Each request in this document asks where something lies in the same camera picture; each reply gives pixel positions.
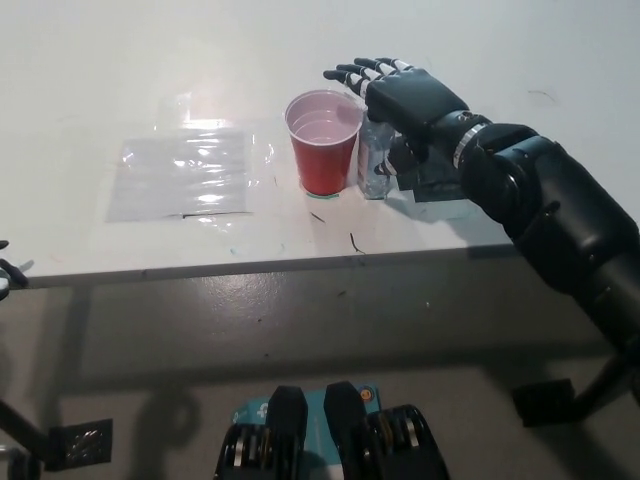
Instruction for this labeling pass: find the clear plastic sheet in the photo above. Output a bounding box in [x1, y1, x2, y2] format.
[104, 130, 254, 225]

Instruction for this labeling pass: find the red plastic cup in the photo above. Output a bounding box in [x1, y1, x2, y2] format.
[284, 89, 364, 197]

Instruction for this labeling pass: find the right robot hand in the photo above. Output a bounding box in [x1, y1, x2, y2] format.
[323, 56, 474, 177]

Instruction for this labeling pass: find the clear soap bottle black pump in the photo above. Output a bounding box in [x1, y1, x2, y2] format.
[356, 115, 397, 201]

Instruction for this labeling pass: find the black table leg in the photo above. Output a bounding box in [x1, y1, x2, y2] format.
[574, 344, 640, 419]
[0, 398, 54, 464]

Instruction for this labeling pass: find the black tape patch on table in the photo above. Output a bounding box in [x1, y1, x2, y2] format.
[394, 162, 472, 205]

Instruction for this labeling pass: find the black teal robot torso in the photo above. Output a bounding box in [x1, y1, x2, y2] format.
[213, 381, 450, 480]

